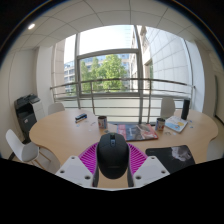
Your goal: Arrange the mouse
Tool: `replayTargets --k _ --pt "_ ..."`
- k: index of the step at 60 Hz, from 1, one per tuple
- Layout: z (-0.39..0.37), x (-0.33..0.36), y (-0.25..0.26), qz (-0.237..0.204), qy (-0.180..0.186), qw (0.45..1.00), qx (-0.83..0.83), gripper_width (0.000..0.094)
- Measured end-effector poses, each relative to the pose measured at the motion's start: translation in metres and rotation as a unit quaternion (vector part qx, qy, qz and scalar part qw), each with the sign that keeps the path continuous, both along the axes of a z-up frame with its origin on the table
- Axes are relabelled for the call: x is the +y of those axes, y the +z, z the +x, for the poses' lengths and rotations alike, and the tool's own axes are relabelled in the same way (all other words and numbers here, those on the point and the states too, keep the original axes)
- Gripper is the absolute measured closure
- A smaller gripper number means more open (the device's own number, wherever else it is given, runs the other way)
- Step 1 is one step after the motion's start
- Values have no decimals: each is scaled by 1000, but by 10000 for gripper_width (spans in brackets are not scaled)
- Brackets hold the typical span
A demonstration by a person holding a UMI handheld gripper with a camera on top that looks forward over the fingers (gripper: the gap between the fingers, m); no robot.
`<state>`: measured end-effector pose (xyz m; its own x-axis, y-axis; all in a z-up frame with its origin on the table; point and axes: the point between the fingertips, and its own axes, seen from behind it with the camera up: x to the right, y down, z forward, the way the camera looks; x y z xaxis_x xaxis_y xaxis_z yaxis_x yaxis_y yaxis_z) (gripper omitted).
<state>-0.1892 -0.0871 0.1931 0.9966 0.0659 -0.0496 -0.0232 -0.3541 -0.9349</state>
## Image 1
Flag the printed mug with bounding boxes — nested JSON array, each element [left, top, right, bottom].
[[155, 117, 166, 132], [97, 115, 108, 130]]

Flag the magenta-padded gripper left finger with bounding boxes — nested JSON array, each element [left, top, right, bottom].
[[54, 143, 101, 188]]

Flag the metal balcony railing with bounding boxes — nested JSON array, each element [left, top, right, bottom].
[[49, 77, 196, 124]]

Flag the black mouse pad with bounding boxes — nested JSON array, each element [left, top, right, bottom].
[[145, 144, 197, 174]]

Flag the small black box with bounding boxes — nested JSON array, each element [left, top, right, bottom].
[[74, 113, 88, 123]]

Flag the white chair with wooden legs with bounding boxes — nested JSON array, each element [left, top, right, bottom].
[[5, 128, 51, 168]]

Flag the black computer mouse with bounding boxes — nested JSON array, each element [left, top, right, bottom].
[[96, 132, 130, 180]]

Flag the red and blue magazine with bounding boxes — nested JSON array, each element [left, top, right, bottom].
[[116, 123, 159, 142]]

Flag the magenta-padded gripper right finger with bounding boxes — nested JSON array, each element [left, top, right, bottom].
[[128, 143, 170, 188]]

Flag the black and white printer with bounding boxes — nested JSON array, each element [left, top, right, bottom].
[[13, 93, 46, 141]]

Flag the light blue book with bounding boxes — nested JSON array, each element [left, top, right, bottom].
[[164, 115, 189, 134]]

